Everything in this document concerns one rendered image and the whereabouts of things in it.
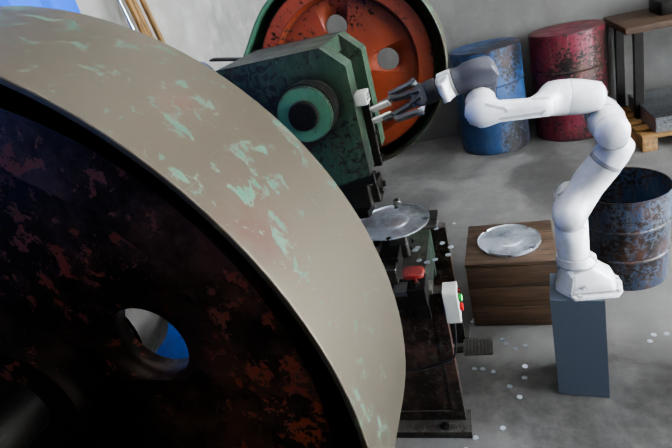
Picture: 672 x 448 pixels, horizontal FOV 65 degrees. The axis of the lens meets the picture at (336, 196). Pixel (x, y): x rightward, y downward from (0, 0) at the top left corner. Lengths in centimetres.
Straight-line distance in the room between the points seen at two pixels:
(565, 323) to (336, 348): 177
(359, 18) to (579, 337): 147
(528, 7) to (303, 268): 483
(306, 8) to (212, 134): 182
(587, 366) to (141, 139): 205
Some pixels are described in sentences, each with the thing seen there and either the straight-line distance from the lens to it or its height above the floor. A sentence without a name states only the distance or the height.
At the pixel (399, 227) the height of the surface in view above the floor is 78.
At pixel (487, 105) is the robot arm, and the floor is 124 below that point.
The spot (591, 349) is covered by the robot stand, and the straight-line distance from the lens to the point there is 222.
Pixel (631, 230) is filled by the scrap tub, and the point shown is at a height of 34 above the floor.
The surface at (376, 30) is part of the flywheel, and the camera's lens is 220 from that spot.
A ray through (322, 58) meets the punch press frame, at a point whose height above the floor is 147.
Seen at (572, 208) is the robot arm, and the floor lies 83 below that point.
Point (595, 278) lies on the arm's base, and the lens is 207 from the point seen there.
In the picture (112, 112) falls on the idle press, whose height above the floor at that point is 163.
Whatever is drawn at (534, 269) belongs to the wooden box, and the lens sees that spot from 252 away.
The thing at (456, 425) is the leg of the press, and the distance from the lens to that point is 224.
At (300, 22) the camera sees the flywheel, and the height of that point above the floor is 155.
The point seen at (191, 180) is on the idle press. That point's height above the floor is 157.
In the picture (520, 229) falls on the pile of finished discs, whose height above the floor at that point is 36.
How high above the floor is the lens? 168
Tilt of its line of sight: 22 degrees down
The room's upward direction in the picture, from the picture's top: 15 degrees counter-clockwise
